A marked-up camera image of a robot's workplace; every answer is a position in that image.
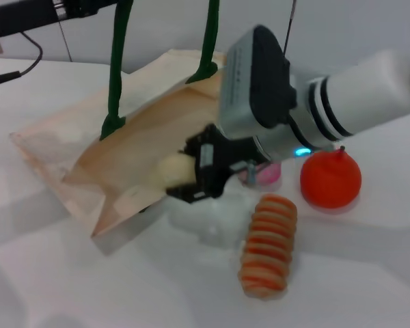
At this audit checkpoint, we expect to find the cream handbag with green handles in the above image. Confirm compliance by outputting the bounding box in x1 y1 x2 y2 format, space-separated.
9 0 227 257

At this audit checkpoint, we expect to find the orange red round fruit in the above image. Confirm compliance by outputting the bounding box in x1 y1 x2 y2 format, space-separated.
299 145 363 210

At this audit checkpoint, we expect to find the white tablecloth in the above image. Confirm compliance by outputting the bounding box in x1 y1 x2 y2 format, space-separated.
0 51 410 328

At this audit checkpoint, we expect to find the white crumpled soft object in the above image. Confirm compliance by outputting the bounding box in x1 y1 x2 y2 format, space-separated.
166 179 259 247

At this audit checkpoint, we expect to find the pale yellow egg yolk pastry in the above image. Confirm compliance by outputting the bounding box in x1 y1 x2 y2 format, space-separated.
148 153 197 191

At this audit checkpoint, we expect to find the orange striped bread roll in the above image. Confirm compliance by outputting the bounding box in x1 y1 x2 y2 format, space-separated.
238 193 299 299

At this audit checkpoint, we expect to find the small pink cup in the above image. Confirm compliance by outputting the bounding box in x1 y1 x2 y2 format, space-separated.
238 161 283 189

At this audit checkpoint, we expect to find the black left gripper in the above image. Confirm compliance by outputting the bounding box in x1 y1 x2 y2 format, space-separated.
0 0 135 57

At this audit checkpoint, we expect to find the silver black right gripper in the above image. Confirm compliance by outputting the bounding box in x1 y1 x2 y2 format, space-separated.
179 25 321 203

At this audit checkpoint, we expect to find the black cable with plug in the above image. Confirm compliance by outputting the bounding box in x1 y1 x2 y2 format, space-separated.
0 31 44 90

